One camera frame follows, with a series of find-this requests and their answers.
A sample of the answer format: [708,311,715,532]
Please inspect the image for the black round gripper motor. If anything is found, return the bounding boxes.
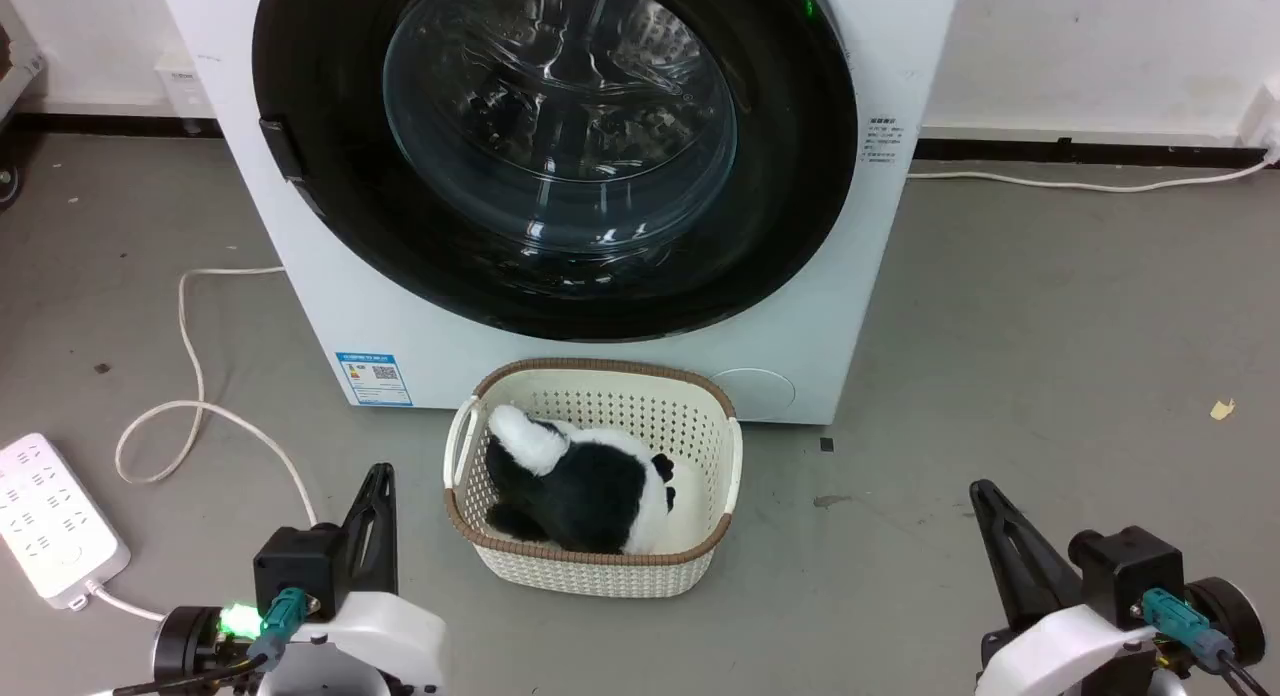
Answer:
[1184,576,1267,668]
[152,605,229,683]

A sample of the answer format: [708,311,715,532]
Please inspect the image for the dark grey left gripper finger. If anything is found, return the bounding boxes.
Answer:
[338,462,399,595]

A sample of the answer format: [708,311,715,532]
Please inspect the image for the short white power strip cord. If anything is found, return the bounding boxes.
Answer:
[84,579,167,623]

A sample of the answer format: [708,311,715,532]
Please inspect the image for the blue energy label sticker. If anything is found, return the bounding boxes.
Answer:
[335,351,414,408]

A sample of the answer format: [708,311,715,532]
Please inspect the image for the white front-load washing machine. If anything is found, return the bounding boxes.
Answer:
[155,0,964,426]

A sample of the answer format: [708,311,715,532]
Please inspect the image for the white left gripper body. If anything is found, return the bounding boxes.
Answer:
[262,590,448,696]

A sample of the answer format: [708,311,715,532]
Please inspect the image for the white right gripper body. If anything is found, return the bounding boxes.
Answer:
[978,603,1163,696]

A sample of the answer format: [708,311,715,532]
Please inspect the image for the black round right gripper motor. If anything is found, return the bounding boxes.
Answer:
[1184,576,1267,668]

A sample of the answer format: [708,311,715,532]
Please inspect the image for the white cable along wall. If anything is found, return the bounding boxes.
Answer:
[907,148,1280,194]

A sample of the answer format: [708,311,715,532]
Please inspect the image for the long looped white power cord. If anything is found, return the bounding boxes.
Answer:
[114,266,320,529]

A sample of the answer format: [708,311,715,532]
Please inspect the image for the white power strip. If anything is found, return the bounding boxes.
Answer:
[0,433,132,611]

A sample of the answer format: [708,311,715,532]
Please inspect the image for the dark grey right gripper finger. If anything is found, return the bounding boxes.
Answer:
[968,479,1085,632]

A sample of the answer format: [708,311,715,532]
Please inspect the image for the white text label sticker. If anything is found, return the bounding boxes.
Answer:
[861,115,907,166]

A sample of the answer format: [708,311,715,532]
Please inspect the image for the cream perforated plastic laundry basket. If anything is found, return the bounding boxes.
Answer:
[443,357,744,599]

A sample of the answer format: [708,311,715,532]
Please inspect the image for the grey cart with caster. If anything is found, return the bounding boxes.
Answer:
[0,0,48,209]

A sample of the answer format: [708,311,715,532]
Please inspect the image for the teal plug right gripper cable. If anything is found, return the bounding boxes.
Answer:
[1141,587,1280,696]

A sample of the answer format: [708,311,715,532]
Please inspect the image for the black round left gripper motor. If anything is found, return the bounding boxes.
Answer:
[152,605,229,683]

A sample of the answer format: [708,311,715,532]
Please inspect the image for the black round glass washer door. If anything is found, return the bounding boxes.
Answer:
[252,0,859,343]

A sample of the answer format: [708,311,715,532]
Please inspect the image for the black and white plush toy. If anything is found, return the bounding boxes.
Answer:
[484,404,678,556]

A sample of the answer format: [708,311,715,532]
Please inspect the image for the white wall socket box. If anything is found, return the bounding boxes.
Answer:
[154,54,217,123]

